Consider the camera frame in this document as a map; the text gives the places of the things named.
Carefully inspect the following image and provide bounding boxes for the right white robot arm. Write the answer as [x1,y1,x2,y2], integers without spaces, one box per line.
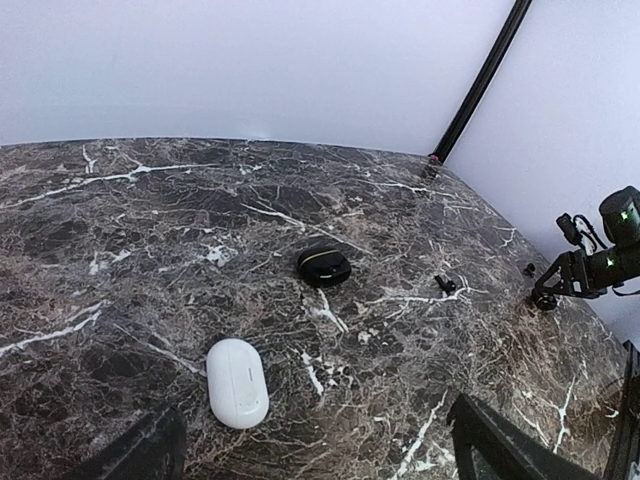
[531,186,639,311]

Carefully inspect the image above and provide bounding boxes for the white earbud charging case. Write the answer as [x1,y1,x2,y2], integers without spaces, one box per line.
[206,338,270,430]

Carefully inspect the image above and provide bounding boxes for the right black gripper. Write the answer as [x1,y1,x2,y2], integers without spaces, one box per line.
[532,250,608,300]

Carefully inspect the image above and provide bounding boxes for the right black frame post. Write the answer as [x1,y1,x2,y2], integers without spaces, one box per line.
[429,0,532,164]

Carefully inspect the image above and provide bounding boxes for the black earbud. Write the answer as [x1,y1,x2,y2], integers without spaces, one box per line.
[523,263,536,277]
[434,275,457,295]

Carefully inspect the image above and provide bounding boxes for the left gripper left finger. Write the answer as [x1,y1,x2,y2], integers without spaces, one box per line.
[64,407,187,480]

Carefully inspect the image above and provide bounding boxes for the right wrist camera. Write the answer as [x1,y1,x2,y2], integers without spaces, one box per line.
[556,213,607,255]

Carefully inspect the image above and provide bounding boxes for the black charging case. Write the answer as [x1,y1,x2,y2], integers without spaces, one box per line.
[531,289,557,311]
[297,246,352,288]

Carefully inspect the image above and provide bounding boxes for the black front rail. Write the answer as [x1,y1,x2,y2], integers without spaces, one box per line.
[603,340,639,480]

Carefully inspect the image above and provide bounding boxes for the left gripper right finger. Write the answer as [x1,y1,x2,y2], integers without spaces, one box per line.
[447,393,598,480]

